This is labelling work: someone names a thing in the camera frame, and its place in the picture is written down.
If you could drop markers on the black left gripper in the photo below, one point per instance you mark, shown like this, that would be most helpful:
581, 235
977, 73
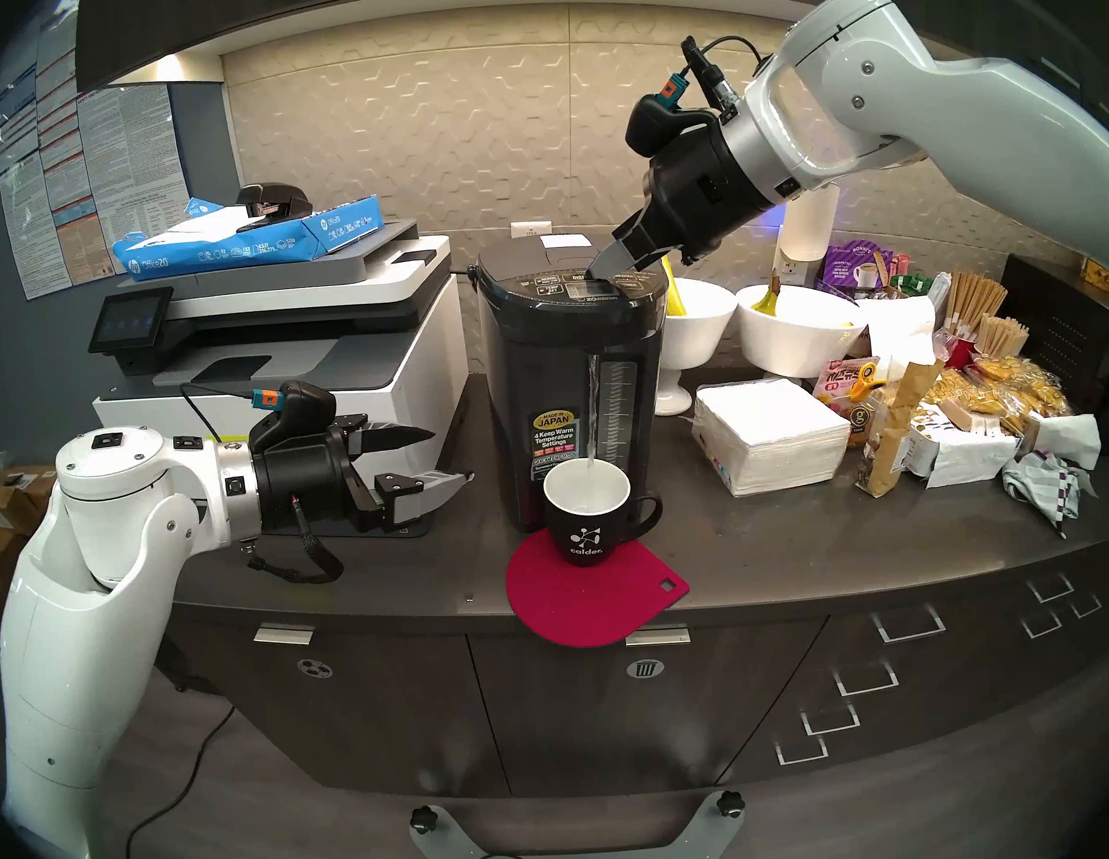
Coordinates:
300, 481

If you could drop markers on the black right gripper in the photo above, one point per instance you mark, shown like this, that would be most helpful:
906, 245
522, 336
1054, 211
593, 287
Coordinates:
708, 190

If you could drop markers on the black electric water dispenser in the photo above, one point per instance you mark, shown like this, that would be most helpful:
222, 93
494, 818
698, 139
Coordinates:
561, 377

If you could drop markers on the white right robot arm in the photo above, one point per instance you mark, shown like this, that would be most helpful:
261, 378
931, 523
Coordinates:
965, 109

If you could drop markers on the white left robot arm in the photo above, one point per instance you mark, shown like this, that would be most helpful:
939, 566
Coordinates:
81, 649

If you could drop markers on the red cup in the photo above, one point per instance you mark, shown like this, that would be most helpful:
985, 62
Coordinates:
959, 352

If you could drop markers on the yellow banana bunch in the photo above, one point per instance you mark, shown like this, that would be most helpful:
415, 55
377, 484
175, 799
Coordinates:
672, 293

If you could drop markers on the white grey office printer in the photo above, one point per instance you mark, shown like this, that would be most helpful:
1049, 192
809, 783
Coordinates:
325, 354

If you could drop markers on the yellow-green banana with stem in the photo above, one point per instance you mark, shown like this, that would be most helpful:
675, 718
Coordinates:
769, 300

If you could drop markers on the black mug white inside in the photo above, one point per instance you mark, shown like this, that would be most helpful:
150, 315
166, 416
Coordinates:
584, 534

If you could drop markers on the large white bowl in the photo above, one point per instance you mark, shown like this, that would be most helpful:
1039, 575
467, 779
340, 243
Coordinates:
793, 344

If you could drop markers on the purple coffee box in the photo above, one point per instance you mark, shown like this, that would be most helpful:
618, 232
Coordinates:
849, 270

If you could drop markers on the red round silicone mat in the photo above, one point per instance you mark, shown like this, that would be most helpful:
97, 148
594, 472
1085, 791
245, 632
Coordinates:
594, 609

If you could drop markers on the white paper napkin stack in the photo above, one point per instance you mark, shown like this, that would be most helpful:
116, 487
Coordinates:
770, 439

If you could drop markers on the pink snack package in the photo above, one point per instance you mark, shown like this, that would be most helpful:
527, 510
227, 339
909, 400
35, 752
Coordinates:
837, 383

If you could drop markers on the yellow bag clip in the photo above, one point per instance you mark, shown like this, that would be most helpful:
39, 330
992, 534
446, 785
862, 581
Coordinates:
868, 377

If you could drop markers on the blue printer paper ream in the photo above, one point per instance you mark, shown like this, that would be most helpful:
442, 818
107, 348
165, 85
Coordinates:
226, 252

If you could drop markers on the green tea packet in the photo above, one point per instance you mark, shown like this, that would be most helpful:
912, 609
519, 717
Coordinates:
910, 282

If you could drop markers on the dark round-logo snack pack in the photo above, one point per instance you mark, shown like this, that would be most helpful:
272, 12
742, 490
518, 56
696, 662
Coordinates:
859, 424

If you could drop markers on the black stapler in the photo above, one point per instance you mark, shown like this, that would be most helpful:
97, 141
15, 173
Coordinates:
274, 200

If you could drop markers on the dark base cabinet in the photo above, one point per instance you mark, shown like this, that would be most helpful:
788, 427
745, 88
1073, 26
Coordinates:
554, 723

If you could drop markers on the brown paper bag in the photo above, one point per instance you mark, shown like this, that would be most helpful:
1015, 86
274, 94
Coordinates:
896, 431

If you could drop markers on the wooden stirrer bundle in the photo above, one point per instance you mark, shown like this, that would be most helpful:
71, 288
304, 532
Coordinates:
972, 300
1000, 336

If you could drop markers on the black star knob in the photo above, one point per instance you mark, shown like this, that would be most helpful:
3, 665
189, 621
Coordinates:
730, 803
423, 819

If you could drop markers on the white printed coffee bag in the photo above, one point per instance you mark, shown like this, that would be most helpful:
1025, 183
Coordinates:
963, 455

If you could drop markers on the yellow snack bag pile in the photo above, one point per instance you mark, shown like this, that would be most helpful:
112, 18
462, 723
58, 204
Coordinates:
1001, 387

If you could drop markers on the black countertop appliance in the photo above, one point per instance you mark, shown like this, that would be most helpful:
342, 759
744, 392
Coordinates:
1074, 355

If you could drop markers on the glass jar red lid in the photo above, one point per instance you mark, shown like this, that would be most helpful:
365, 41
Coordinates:
1102, 275

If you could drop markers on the white folded bag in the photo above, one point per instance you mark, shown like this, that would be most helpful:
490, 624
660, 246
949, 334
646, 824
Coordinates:
1065, 439

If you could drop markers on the silver drawer pull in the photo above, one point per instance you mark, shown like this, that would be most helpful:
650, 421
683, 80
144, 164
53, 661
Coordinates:
1041, 634
830, 731
801, 760
1051, 598
865, 691
909, 638
1086, 615

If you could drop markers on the checked kitchen cloth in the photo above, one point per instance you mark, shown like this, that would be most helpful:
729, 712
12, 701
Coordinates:
1049, 487

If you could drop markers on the white pedestal bowl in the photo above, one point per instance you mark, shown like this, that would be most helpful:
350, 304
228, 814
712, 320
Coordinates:
698, 331

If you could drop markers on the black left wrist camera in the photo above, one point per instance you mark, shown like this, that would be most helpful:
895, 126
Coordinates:
300, 402

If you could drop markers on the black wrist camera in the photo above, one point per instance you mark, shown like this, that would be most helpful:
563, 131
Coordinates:
657, 123
300, 402

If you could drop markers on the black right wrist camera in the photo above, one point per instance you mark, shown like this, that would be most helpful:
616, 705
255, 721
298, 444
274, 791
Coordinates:
657, 123

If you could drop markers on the dark upper wall cabinet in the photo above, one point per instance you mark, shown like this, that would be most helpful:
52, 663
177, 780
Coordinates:
304, 9

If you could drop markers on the grey text wall poster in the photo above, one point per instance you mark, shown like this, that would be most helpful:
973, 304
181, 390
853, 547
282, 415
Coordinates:
132, 169

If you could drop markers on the tall wall notice poster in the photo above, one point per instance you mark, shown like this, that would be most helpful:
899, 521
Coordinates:
36, 212

